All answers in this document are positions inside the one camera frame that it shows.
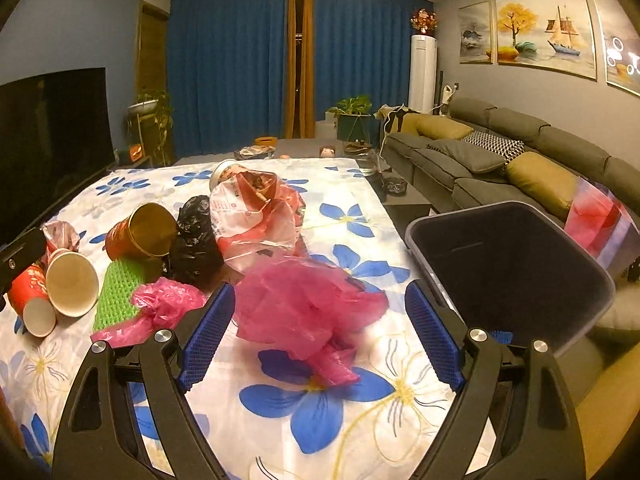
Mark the small pink plastic bag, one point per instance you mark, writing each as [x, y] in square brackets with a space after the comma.
[160, 300]

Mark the tree and sailboat wall painting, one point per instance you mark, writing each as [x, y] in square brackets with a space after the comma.
[545, 35]

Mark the pale circles wall painting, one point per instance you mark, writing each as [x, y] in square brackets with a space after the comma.
[620, 45]

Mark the white round stool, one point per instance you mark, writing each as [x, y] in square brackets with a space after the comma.
[326, 127]

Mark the dark grey trash bin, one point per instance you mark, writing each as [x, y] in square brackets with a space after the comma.
[500, 270]

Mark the clear plastic wrapper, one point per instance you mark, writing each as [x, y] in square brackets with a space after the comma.
[60, 235]

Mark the small doll toy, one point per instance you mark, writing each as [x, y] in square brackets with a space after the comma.
[327, 152]

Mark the large mustard cushion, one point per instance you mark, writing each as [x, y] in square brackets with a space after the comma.
[542, 177]

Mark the blue curtain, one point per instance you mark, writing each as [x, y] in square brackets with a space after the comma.
[365, 50]
[230, 70]

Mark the red paper cup gold rim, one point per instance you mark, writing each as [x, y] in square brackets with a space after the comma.
[72, 282]

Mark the trailing plant on stand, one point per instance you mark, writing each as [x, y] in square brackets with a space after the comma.
[147, 107]

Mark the brown sheer curtain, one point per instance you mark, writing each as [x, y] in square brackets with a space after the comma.
[308, 60]
[292, 60]

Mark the black ashtray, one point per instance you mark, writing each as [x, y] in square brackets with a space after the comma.
[396, 187]

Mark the small white appliance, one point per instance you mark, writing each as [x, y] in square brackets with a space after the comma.
[447, 95]

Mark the clear plastic bag red print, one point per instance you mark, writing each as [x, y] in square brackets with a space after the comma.
[235, 225]

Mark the white standing air conditioner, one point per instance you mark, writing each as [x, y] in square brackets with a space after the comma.
[422, 75]

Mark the large pink plastic bag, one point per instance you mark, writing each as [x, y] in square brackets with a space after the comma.
[300, 305]

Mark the black white patterned cushion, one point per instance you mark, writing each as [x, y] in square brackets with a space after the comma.
[500, 145]

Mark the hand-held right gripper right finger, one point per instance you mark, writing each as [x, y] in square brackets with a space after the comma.
[432, 335]

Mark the grey cushion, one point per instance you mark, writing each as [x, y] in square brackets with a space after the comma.
[470, 156]

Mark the red paper cup white print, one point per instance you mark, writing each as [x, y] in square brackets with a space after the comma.
[25, 295]

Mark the black flat television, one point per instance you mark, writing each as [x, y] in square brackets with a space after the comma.
[50, 150]

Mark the small mustard cushion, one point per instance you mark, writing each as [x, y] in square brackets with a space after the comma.
[442, 127]

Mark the floral white blue tablecloth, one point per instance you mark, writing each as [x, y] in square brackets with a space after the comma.
[325, 195]

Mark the small landscape wall painting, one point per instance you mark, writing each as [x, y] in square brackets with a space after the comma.
[475, 32]

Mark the printed snack box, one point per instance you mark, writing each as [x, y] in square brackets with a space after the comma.
[255, 151]

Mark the red paper cup gold lining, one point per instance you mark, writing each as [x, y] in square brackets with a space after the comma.
[150, 230]

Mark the orange tissue box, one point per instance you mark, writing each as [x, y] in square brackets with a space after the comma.
[265, 140]

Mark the brown tea ornament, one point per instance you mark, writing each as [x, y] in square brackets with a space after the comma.
[357, 146]

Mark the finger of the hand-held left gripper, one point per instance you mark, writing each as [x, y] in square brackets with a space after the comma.
[20, 256]

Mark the red translucent plastic bag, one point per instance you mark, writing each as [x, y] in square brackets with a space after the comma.
[287, 205]

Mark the white orange paper cup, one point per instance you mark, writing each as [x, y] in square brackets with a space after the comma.
[222, 172]

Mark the black plastic bag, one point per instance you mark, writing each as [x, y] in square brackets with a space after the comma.
[195, 250]

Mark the red gold flower ornament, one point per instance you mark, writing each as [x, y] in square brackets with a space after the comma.
[424, 21]

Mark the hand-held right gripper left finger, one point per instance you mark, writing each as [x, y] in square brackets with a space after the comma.
[207, 335]

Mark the grey sectional sofa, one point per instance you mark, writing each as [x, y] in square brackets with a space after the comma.
[550, 135]

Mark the potted plant in dark pot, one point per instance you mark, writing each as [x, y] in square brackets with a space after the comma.
[352, 122]

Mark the wooden wall panel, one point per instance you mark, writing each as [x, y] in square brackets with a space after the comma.
[150, 50]

